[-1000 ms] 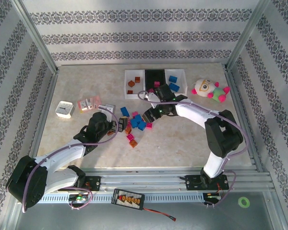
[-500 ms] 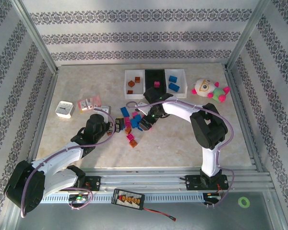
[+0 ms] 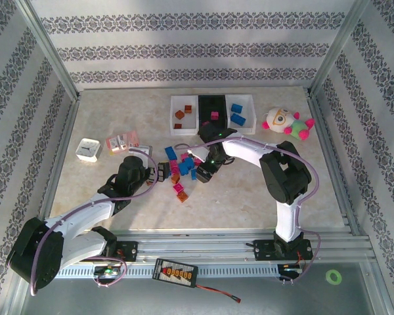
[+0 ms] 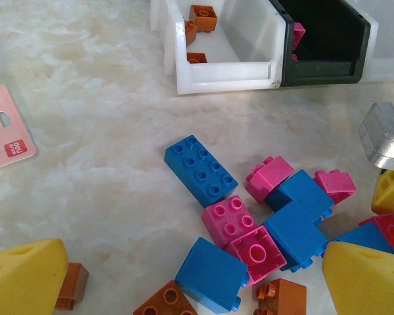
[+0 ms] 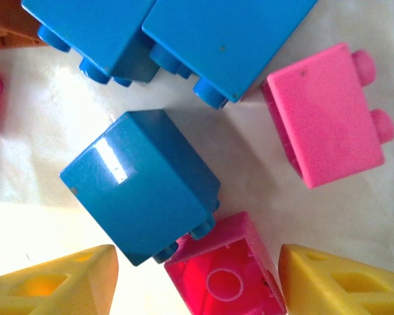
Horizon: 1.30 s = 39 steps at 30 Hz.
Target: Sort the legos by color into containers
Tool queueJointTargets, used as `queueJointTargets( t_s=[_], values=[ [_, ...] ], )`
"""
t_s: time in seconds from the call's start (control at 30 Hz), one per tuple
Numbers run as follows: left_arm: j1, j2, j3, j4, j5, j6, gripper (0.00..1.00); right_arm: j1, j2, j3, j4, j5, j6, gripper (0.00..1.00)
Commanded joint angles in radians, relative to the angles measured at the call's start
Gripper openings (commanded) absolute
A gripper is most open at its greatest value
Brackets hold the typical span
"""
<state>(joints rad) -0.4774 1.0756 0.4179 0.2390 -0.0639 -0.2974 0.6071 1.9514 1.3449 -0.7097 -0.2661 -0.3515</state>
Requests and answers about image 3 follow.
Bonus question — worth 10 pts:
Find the pink card packet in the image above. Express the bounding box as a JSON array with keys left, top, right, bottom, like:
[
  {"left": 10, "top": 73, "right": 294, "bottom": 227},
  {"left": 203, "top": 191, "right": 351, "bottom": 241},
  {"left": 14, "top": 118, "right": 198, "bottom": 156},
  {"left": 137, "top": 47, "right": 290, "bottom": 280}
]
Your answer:
[{"left": 104, "top": 130, "right": 141, "bottom": 157}]

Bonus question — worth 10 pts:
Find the white open container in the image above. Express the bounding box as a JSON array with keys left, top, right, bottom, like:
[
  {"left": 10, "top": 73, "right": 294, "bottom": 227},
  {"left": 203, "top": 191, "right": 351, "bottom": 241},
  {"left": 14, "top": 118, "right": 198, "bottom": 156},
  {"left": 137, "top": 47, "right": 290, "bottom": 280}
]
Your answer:
[
  {"left": 225, "top": 94, "right": 256, "bottom": 135},
  {"left": 169, "top": 94, "right": 200, "bottom": 136}
]

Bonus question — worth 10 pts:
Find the black open container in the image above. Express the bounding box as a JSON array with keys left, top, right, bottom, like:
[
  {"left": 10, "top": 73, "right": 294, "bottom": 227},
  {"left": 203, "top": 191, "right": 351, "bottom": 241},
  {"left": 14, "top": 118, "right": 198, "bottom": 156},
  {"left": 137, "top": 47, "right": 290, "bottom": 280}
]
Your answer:
[{"left": 197, "top": 94, "right": 230, "bottom": 131}]

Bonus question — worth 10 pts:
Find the white square clock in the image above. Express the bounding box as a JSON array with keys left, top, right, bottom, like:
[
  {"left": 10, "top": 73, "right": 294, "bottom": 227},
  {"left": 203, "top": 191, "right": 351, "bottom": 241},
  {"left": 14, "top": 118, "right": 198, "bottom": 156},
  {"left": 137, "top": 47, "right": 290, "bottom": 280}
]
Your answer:
[{"left": 75, "top": 137, "right": 102, "bottom": 162}]

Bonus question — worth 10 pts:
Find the plush toy with glasses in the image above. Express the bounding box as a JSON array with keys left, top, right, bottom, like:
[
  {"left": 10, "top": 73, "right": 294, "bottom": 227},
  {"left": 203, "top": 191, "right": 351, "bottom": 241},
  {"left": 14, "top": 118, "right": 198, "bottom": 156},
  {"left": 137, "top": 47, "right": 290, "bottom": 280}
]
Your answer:
[{"left": 261, "top": 106, "right": 316, "bottom": 141}]

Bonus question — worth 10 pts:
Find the black power distribution board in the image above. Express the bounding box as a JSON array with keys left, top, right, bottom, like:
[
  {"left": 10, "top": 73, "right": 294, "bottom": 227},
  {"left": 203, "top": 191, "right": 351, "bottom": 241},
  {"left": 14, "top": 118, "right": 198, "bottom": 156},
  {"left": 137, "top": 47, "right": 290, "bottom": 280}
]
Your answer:
[{"left": 152, "top": 258, "right": 200, "bottom": 289}]

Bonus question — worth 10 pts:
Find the green tape roll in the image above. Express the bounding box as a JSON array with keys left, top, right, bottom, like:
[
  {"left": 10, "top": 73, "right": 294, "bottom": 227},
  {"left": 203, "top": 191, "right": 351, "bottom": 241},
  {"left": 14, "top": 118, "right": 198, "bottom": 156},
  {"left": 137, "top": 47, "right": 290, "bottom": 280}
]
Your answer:
[{"left": 326, "top": 268, "right": 343, "bottom": 285}]

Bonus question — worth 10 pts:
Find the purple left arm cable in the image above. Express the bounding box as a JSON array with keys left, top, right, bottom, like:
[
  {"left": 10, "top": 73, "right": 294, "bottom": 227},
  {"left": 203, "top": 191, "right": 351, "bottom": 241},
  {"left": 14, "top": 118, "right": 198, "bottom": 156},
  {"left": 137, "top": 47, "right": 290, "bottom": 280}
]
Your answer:
[{"left": 29, "top": 147, "right": 160, "bottom": 298}]

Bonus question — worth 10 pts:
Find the aluminium side rail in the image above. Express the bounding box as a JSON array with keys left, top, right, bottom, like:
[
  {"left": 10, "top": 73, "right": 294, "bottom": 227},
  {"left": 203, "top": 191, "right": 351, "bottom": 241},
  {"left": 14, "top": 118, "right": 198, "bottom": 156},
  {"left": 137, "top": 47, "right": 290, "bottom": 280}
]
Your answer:
[
  {"left": 303, "top": 88, "right": 362, "bottom": 236},
  {"left": 35, "top": 94, "right": 81, "bottom": 230}
]

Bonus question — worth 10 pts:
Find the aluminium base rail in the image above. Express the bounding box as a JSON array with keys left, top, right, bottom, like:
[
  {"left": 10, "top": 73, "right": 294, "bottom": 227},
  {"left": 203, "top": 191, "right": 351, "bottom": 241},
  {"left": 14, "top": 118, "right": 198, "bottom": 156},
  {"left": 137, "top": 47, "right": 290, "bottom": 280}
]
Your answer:
[{"left": 68, "top": 229, "right": 377, "bottom": 263}]

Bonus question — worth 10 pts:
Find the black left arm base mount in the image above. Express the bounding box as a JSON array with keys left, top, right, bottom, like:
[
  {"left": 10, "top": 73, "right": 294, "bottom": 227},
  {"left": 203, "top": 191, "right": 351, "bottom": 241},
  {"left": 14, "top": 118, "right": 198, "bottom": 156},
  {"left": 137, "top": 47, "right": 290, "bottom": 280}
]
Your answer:
[{"left": 116, "top": 241, "right": 139, "bottom": 263}]

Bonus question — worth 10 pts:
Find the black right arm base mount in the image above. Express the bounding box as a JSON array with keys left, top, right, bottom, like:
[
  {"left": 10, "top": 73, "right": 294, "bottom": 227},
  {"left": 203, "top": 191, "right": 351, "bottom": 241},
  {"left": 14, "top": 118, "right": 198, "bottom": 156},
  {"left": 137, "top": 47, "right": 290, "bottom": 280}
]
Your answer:
[{"left": 246, "top": 239, "right": 315, "bottom": 262}]

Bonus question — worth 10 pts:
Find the slotted metal cable duct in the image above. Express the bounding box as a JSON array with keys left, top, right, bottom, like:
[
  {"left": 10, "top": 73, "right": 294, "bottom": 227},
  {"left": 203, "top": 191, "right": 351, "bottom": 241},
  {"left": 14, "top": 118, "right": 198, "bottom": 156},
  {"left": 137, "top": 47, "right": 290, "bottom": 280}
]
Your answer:
[{"left": 54, "top": 264, "right": 283, "bottom": 280}]

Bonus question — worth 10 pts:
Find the red and black wire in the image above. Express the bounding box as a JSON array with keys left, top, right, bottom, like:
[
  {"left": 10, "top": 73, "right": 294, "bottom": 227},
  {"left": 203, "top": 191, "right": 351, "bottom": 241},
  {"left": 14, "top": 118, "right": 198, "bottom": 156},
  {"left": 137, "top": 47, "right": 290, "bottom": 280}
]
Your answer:
[{"left": 195, "top": 283, "right": 242, "bottom": 303}]

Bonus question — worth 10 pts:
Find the aluminium corner post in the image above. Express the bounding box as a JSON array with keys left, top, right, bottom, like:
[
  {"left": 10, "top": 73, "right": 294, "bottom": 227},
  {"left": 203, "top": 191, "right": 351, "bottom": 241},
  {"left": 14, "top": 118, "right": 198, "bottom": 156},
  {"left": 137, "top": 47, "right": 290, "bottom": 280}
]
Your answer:
[
  {"left": 310, "top": 0, "right": 370, "bottom": 96},
  {"left": 14, "top": 0, "right": 81, "bottom": 99}
]

